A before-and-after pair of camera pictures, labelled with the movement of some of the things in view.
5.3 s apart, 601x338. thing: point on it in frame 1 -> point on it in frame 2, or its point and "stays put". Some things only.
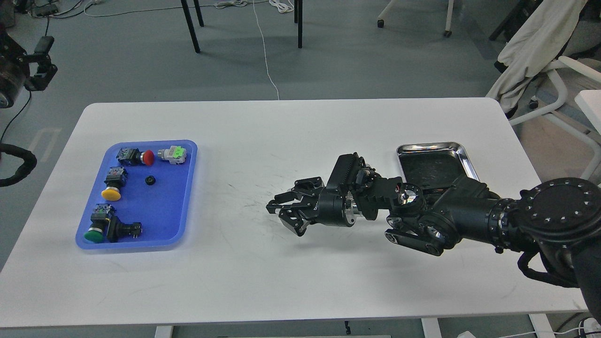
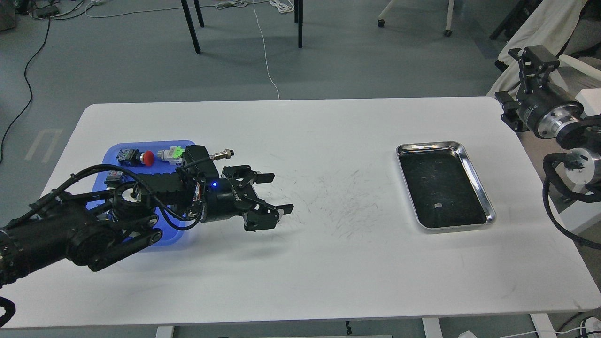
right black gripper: x=335 y=206 -> x=545 y=111
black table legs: x=298 y=15 stays put
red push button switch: x=133 y=156 stays put
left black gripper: x=15 y=72 -> x=222 y=202
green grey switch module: x=175 y=155 stays put
